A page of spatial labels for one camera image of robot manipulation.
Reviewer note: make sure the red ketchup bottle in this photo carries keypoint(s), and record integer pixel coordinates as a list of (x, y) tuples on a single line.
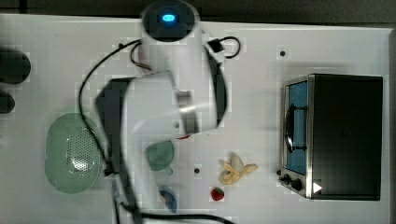
[(183, 137)]

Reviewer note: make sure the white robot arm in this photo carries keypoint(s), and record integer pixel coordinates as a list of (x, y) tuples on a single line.
[(182, 93)]

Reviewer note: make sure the green oval strainer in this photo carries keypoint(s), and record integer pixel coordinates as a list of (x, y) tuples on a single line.
[(72, 159)]

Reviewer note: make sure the green mug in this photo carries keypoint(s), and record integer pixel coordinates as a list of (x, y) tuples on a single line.
[(160, 157)]

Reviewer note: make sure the peeled banana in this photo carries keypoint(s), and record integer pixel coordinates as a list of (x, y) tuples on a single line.
[(234, 170)]

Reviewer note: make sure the strawberry near banana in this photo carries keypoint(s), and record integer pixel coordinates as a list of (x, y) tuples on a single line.
[(217, 194)]

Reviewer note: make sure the blue bowl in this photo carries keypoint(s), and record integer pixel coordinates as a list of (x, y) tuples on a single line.
[(169, 198)]

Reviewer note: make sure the toaster oven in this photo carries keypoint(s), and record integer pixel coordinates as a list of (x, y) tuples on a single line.
[(331, 144)]

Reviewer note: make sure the large black cup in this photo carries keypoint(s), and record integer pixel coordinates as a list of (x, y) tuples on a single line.
[(15, 66)]

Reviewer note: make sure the small black cup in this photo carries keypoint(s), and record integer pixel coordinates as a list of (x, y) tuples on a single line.
[(7, 103)]

